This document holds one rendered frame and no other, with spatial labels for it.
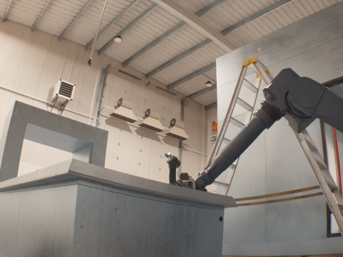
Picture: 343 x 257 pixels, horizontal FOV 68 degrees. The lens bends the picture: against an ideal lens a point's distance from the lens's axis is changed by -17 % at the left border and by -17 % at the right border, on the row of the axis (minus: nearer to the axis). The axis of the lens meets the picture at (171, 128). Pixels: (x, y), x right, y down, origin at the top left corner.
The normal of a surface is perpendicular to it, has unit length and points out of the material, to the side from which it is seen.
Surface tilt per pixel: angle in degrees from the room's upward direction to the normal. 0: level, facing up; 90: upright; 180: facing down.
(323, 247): 90
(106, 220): 90
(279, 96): 90
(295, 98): 90
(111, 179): 68
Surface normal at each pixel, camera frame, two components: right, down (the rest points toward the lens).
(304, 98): -0.38, -0.36
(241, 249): -0.75, -0.28
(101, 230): 0.70, -0.22
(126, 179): 0.66, -0.56
